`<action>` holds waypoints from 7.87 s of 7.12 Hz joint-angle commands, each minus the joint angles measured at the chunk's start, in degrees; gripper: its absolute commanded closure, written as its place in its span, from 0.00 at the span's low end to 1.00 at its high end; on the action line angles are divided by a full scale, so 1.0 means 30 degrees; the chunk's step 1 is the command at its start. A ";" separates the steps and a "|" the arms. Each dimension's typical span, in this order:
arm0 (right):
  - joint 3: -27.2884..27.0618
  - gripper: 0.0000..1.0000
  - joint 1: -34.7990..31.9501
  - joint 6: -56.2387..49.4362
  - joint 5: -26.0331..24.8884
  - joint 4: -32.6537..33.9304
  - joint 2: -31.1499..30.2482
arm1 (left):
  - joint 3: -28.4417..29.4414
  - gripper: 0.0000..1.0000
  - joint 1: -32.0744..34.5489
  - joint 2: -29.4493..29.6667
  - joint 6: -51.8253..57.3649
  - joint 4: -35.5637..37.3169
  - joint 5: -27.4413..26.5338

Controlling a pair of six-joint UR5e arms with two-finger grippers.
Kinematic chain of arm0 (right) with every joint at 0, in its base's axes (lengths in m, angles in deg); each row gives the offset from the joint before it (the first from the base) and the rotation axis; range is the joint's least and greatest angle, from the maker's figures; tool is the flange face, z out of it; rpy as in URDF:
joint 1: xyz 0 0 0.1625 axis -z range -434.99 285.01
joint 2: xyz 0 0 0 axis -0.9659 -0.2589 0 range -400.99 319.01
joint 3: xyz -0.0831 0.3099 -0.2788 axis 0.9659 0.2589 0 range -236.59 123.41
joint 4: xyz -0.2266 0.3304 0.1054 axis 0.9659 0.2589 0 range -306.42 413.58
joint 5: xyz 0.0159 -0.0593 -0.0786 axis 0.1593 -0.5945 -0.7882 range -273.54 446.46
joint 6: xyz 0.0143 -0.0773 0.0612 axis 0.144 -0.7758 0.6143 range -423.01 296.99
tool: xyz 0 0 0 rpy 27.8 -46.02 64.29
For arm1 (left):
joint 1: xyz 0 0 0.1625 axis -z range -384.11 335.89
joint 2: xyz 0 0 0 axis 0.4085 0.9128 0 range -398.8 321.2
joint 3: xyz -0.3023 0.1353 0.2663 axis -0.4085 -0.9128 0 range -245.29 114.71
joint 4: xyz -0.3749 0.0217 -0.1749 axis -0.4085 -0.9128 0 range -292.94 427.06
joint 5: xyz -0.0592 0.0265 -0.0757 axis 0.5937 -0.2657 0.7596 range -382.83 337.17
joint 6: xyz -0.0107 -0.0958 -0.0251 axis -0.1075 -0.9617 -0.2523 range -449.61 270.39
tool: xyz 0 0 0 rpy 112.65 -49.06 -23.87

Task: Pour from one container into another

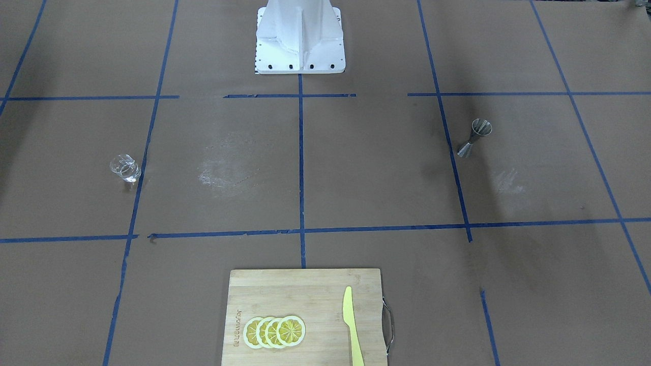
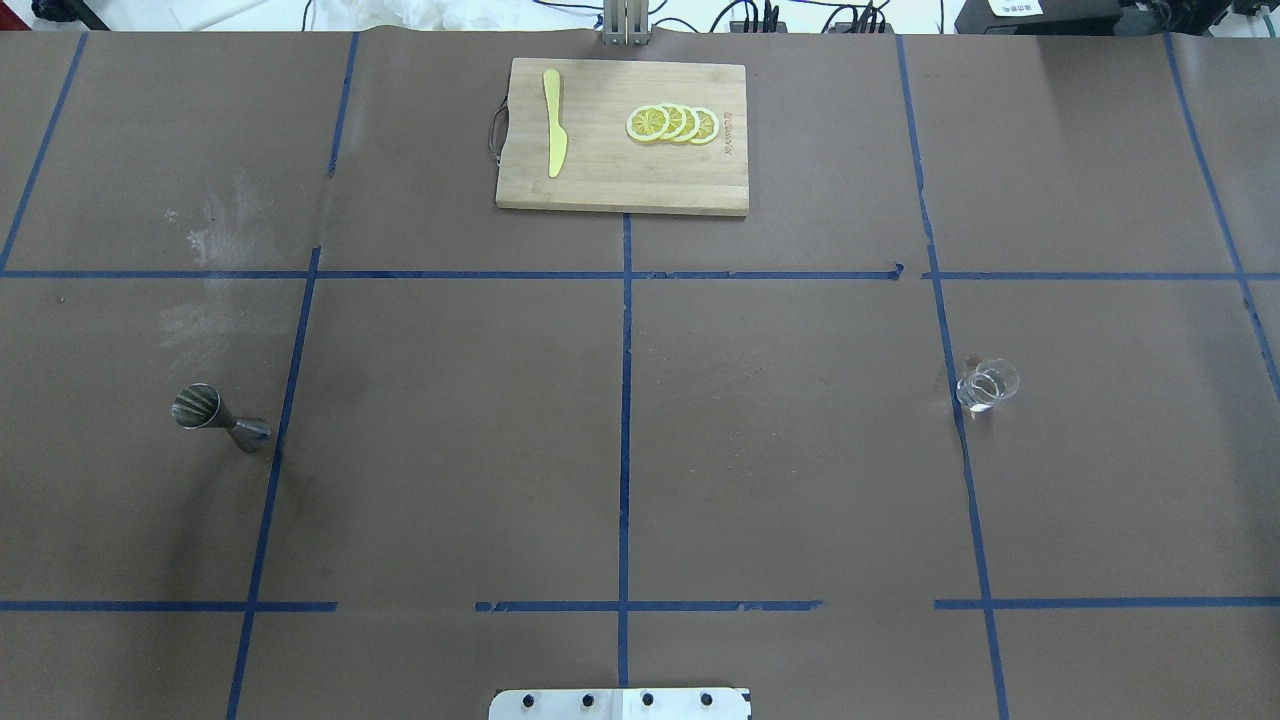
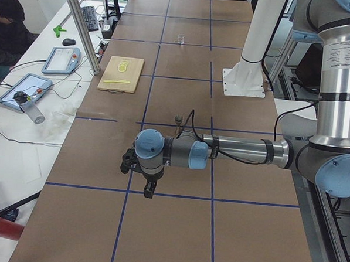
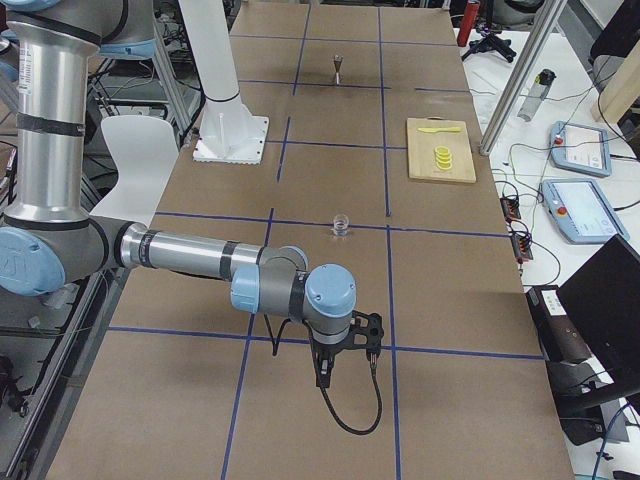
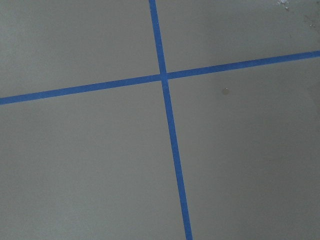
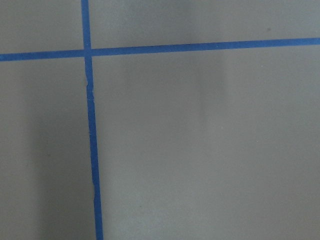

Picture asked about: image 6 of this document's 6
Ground blue tape line lengthwise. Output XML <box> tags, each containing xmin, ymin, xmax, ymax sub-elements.
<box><xmin>81</xmin><ymin>0</ymin><xmax>104</xmax><ymax>240</ymax></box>

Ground blue tape line crosswise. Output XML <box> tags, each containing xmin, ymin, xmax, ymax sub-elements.
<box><xmin>0</xmin><ymin>37</ymin><xmax>320</xmax><ymax>62</ymax></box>

